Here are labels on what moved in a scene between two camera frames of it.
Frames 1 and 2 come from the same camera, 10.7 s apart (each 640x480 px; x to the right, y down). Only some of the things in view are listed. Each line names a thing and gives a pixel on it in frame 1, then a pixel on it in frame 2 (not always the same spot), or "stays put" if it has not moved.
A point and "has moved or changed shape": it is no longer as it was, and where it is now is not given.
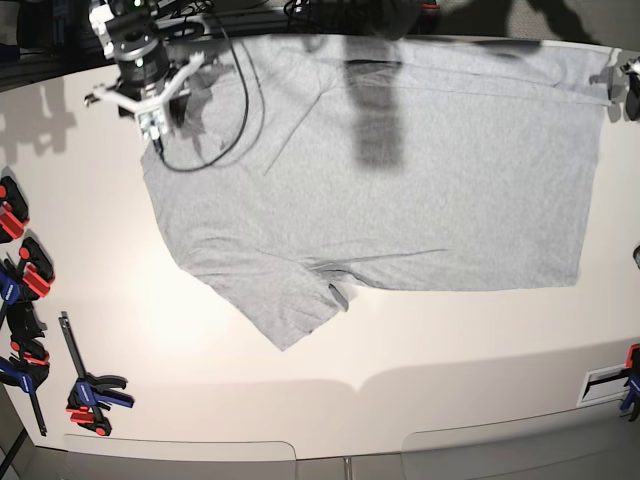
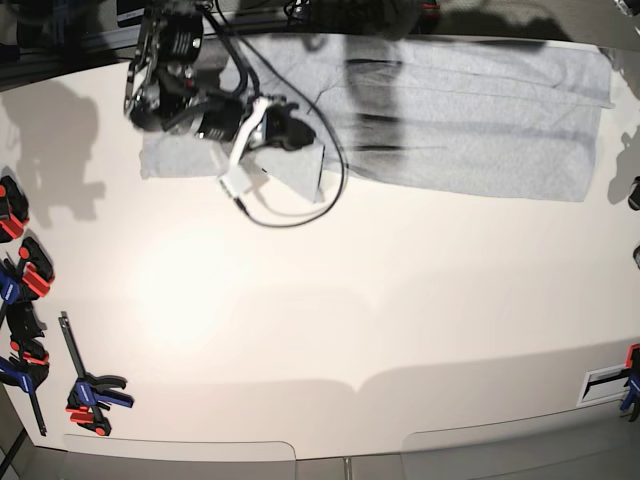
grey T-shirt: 308,167 has moved or changed shape
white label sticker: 605,384 stays put
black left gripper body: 138,72 to 283,129
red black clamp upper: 13,211 stays put
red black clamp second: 35,269 stays put
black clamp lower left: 29,361 stays put
